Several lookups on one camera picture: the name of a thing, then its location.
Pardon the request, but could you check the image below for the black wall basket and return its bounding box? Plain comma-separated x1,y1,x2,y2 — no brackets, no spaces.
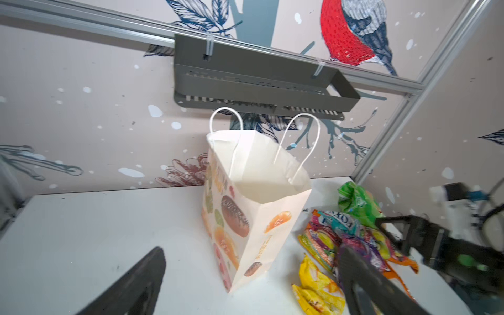
173,35,360,121

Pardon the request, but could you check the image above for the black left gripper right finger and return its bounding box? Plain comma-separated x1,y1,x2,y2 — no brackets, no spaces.
337,246,428,315

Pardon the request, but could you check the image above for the yellow snack packet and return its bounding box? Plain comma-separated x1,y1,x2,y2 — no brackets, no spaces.
291,254,346,315

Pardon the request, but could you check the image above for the aluminium corner frame post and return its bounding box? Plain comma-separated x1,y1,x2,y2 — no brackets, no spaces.
351,1,497,185

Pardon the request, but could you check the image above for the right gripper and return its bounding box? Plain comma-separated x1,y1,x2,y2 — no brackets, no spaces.
375,215,503,293

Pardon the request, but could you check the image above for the purple snack packet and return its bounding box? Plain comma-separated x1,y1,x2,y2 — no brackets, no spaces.
341,233,390,272

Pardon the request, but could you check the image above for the teal snack packet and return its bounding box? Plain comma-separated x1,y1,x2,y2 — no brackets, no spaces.
318,211,362,235

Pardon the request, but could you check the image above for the green snack packet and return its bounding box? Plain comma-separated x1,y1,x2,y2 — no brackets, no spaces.
338,181,384,229

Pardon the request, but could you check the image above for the printed paper bag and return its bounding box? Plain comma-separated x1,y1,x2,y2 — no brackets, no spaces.
202,118,312,293

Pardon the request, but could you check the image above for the orange Fox's candy packet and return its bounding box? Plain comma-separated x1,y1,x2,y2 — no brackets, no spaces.
382,262,416,301

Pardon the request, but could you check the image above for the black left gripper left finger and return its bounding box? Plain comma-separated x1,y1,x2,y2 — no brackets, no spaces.
78,247,166,315

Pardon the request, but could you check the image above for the Fox's fruits candy packet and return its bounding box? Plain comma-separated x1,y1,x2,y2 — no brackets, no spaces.
297,209,342,272

